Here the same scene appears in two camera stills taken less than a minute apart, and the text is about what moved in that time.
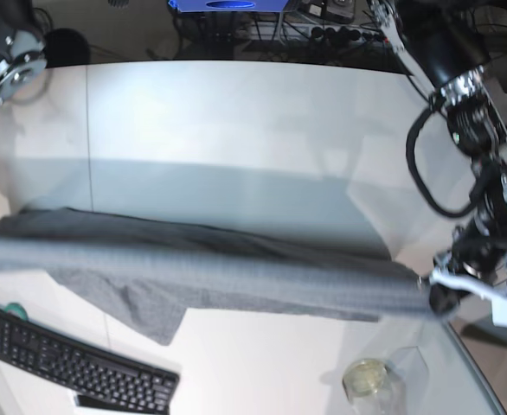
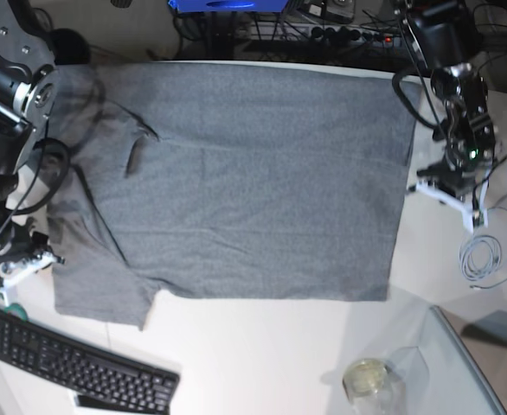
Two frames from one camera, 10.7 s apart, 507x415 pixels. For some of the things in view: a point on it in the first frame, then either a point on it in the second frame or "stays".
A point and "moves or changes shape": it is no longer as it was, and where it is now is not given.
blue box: [229, 5] stays
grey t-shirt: [151, 268] moves or changes shape
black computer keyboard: [94, 377] stays
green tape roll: [17, 309] stays
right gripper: [478, 264] to [459, 184]
